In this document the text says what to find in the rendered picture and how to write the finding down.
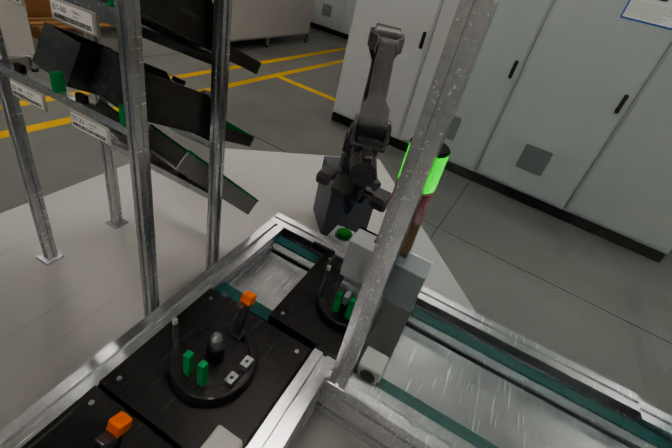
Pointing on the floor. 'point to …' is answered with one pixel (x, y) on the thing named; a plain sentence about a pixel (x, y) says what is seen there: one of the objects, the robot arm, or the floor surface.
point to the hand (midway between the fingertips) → (349, 203)
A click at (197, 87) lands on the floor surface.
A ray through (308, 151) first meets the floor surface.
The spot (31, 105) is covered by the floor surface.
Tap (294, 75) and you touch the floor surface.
